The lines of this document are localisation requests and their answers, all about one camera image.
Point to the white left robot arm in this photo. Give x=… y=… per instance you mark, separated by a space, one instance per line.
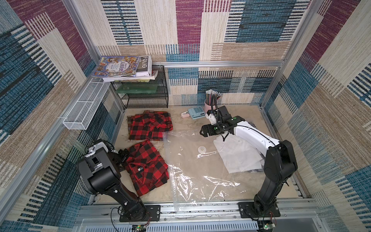
x=100 y=169

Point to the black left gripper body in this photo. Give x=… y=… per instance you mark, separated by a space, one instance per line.
x=120 y=157

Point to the black wire shelf rack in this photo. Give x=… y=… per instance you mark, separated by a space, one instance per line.
x=144 y=94

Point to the colourful illustrated book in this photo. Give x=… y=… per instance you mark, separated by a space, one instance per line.
x=116 y=66

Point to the red black plaid shirt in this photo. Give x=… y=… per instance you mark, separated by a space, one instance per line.
x=149 y=125
x=146 y=167

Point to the teal desk calculator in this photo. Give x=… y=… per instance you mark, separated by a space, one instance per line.
x=196 y=112

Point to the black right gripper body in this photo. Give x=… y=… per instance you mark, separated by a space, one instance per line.
x=221 y=116

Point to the coloured pencils bundle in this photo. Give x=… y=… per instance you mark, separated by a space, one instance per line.
x=212 y=96

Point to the small white pink eraser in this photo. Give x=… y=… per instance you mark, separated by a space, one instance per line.
x=185 y=114

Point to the white folded shirt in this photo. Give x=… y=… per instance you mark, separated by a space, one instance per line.
x=238 y=155

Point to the clear plastic vacuum bag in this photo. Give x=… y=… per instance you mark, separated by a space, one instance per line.
x=197 y=178

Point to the green flat box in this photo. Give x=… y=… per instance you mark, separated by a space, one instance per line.
x=137 y=89

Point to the pink metal pencil bucket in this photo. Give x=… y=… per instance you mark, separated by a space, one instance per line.
x=207 y=109

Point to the white wire mesh basket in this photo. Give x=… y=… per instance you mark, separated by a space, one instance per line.
x=83 y=111

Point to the black folio book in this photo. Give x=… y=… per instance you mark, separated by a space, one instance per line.
x=144 y=72

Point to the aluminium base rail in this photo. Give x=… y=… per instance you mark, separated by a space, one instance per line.
x=290 y=215

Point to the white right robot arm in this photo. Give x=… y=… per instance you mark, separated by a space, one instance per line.
x=279 y=160

